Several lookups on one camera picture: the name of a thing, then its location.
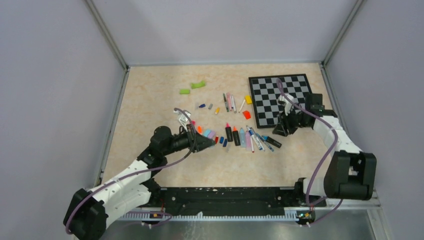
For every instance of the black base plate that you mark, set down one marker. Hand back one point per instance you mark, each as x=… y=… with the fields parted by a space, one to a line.
x=226 y=201

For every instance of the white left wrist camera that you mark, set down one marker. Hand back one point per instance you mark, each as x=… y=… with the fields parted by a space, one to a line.
x=184 y=119

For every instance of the green thin pen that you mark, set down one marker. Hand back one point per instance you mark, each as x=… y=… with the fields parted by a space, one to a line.
x=225 y=102

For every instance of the pink black highlighter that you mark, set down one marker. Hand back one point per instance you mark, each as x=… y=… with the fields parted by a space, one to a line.
x=229 y=133

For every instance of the green block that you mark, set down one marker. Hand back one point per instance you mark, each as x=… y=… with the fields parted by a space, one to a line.
x=196 y=85
x=184 y=91

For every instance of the orange black highlighter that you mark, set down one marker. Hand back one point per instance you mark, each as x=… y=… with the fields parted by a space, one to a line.
x=236 y=136

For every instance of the green block left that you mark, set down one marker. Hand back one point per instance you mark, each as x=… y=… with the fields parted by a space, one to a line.
x=184 y=91

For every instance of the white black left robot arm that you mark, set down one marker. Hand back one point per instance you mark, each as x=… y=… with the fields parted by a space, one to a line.
x=92 y=211

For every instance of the orange red block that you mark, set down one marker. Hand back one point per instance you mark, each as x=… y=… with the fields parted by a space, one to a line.
x=247 y=114

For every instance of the light blue highlighter cap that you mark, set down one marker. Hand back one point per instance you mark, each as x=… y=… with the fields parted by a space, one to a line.
x=206 y=133

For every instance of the yellow block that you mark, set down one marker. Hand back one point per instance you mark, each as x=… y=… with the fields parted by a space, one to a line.
x=248 y=100

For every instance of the green block right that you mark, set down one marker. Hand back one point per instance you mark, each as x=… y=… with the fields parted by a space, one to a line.
x=196 y=85

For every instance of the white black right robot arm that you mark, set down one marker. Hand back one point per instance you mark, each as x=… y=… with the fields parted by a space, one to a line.
x=345 y=171

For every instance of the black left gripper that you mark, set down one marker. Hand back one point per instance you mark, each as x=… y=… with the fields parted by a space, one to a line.
x=198 y=142

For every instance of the blue thin pen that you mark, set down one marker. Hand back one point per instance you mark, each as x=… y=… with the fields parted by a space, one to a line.
x=266 y=143

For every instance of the light blue highlighter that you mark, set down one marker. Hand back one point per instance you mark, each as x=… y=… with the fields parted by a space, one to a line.
x=242 y=137

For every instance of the pink pastel highlighter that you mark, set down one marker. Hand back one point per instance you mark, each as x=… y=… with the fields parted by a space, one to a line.
x=248 y=142

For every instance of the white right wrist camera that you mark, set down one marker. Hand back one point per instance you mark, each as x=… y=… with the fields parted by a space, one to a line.
x=288 y=104

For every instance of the red white thin pen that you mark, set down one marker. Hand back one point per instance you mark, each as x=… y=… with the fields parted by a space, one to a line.
x=252 y=144

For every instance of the grey cap white marker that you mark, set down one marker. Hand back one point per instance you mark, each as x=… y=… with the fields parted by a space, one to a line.
x=235 y=106

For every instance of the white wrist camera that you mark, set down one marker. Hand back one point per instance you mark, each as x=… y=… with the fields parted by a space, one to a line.
x=184 y=119
x=288 y=104

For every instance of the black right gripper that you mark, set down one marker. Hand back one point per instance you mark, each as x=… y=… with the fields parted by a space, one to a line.
x=281 y=129

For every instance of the pink translucent pen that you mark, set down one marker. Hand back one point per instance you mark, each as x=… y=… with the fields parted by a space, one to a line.
x=229 y=101

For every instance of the lilac highlighter cap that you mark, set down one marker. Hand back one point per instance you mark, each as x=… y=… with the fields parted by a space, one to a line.
x=212 y=135

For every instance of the black blue marker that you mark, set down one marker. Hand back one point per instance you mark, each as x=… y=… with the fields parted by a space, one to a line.
x=272 y=141

